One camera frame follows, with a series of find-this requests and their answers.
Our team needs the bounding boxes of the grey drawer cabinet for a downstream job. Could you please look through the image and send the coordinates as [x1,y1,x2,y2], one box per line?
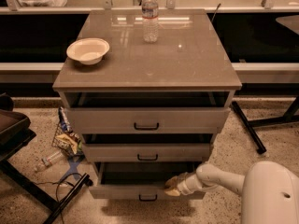
[51,8,243,187]

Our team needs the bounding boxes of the wire basket with snack bags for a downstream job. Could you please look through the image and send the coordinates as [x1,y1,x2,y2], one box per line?
[54,106,83,157]

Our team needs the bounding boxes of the black cable on floor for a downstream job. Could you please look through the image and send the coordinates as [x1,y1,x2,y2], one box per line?
[32,172,94,224]

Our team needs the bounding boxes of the clear plastic water bottle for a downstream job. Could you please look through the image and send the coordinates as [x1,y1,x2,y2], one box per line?
[141,0,159,43]

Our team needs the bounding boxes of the empty plastic bottle on floor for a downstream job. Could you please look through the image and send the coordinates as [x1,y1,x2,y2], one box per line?
[34,151,64,173]

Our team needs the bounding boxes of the black table stand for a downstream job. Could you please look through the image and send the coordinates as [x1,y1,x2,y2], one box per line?
[231,96,299,156]
[0,97,93,224]

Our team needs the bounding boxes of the white paper bowl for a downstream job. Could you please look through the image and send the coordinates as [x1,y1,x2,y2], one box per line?
[66,38,110,65]

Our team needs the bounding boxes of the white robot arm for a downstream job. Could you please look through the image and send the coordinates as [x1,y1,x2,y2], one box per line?
[164,161,299,224]

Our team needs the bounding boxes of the black table stand left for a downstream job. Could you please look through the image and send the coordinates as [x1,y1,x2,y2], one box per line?
[0,97,93,224]

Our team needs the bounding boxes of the black table stand right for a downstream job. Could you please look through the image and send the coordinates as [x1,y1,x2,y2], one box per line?
[231,96,299,156]

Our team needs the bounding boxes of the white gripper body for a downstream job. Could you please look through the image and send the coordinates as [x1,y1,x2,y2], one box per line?
[177,172,203,195]

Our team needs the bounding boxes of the grey drawer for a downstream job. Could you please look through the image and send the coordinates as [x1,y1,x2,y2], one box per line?
[82,143,210,162]
[66,107,230,134]
[90,161,205,202]

